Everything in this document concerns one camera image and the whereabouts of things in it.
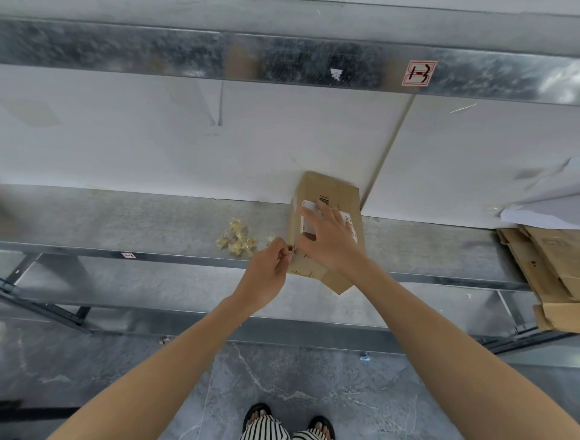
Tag person's right hand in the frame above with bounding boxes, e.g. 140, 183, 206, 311
294, 201, 378, 287

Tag person's left hand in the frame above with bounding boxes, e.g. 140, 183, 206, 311
232, 239, 295, 314

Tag brown cardboard box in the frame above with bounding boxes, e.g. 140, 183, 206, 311
286, 171, 367, 296

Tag person's right forearm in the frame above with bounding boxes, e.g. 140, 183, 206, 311
345, 262, 580, 440

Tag person's left forearm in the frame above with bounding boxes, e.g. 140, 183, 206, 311
45, 295, 263, 440

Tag white shipping label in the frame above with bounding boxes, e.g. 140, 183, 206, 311
300, 200, 359, 243

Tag pile of crumpled tape scraps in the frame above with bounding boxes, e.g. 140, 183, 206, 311
215, 218, 258, 258

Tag person's left black sandal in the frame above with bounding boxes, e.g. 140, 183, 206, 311
243, 403, 273, 433

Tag person's black sandal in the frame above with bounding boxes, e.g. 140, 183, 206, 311
308, 416, 336, 440
243, 403, 273, 433

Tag person's right black sandal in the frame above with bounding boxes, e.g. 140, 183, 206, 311
308, 416, 336, 440

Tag striped trousers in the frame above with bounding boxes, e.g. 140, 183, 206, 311
239, 414, 328, 440

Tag galvanized metal shelf rack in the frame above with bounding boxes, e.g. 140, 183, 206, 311
0, 16, 580, 355

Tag red and white sticker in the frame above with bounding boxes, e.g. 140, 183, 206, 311
401, 60, 439, 87

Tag stack of flattened cardboard boxes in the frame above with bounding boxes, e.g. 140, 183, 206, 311
497, 224, 580, 334

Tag white paper sheet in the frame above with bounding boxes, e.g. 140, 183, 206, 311
500, 157, 580, 230

